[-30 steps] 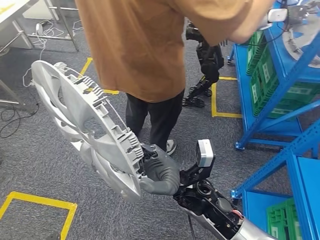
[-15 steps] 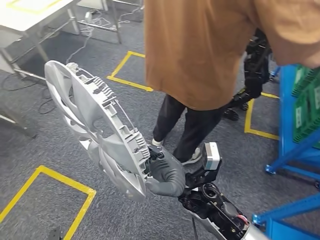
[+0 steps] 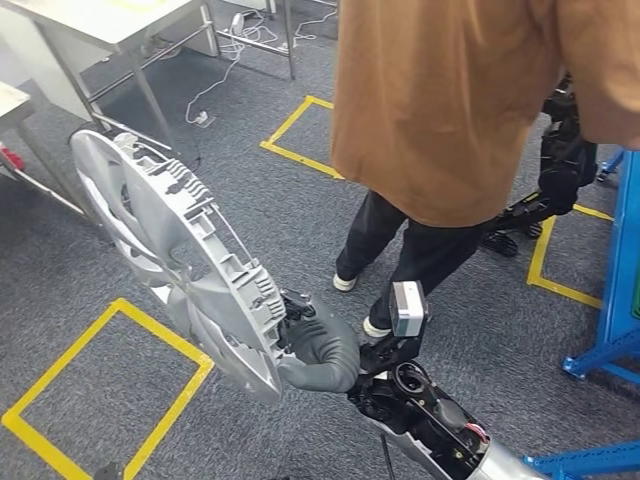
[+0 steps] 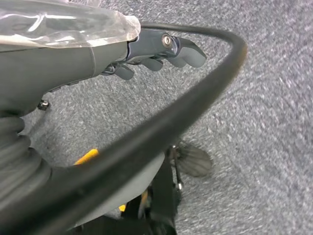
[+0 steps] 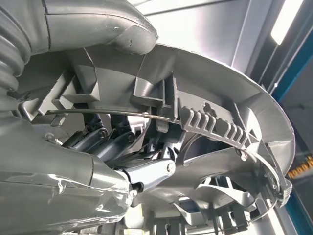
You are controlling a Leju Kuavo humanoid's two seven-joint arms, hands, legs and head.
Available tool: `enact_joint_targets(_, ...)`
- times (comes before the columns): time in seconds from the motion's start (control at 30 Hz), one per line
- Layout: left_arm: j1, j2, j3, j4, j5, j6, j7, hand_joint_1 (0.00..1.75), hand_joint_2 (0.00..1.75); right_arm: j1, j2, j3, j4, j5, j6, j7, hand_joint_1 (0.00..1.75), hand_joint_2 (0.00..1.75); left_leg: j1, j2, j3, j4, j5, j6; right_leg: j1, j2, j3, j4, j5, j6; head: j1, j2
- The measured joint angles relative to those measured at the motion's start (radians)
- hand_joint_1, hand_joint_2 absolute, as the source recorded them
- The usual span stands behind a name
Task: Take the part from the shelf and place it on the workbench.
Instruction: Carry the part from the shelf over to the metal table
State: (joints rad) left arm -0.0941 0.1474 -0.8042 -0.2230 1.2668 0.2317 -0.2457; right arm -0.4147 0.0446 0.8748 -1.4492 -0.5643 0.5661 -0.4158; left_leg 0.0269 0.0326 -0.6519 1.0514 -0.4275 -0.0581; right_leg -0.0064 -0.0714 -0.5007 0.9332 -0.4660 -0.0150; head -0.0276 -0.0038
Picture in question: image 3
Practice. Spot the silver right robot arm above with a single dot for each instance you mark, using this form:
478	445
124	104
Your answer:
425	424

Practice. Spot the yellow floor tape outline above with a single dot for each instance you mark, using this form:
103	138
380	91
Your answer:
537	265

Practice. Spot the small red object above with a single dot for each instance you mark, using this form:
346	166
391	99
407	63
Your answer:
10	158

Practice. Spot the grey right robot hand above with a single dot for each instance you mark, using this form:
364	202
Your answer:
324	351

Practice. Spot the silver plastic hubcap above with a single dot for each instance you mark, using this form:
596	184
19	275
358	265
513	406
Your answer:
150	199

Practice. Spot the person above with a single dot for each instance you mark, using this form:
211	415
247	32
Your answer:
450	99

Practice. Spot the grey metal table frame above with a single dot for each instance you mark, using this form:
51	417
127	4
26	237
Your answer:
289	40

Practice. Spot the black mechanical apparatus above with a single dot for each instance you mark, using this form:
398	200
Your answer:
564	166

